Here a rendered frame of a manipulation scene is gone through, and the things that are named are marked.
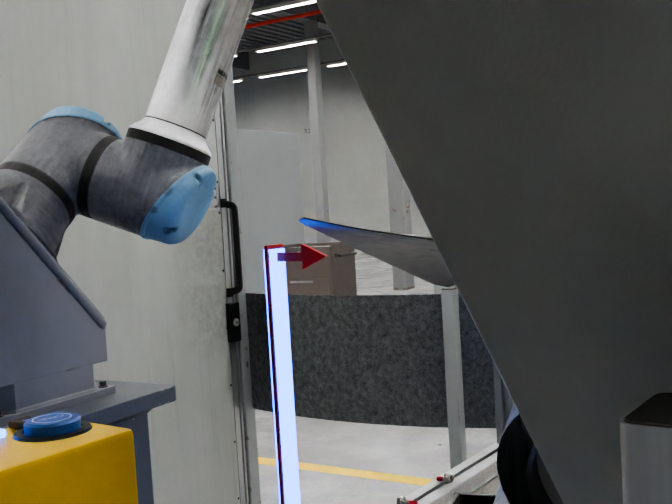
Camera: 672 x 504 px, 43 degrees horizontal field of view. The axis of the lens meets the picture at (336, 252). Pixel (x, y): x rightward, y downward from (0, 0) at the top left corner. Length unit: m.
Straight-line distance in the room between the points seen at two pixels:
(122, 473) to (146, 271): 2.00
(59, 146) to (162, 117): 0.14
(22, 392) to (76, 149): 0.32
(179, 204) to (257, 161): 9.74
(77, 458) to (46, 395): 0.47
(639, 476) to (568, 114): 0.12
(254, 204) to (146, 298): 8.14
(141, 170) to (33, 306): 0.22
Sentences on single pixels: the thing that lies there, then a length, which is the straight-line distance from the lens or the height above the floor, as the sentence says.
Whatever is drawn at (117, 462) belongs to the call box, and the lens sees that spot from 0.65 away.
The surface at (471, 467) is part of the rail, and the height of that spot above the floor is 0.85.
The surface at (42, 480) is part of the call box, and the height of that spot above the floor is 1.06.
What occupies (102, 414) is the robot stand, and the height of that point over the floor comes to 0.99.
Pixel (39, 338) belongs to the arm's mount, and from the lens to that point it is 1.08.
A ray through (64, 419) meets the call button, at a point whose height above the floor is 1.08.
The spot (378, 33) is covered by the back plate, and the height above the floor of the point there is 1.28.
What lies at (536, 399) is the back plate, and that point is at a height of 1.13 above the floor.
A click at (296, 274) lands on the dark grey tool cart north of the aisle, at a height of 0.65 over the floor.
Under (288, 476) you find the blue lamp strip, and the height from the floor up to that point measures 0.97.
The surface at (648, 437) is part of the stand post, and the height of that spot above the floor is 1.15.
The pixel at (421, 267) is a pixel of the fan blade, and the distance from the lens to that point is 0.80.
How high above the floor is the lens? 1.22
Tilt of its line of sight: 3 degrees down
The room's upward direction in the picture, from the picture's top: 3 degrees counter-clockwise
